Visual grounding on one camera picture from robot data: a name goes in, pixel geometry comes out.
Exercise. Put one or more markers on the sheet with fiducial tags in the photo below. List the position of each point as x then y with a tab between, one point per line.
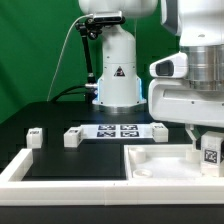
117	131

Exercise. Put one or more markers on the white square table top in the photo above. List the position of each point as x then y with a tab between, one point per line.
166	161

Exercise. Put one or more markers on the white U-shaped fence frame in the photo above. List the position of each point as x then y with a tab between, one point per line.
15	191

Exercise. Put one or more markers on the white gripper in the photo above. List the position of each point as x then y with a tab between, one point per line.
172	100

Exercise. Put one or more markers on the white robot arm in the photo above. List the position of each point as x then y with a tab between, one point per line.
198	23

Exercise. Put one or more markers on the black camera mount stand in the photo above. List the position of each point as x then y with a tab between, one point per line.
87	56

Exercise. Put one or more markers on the grey camera on stand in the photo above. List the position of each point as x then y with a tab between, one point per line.
101	17

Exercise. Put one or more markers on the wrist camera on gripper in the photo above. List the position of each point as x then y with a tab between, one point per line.
174	66

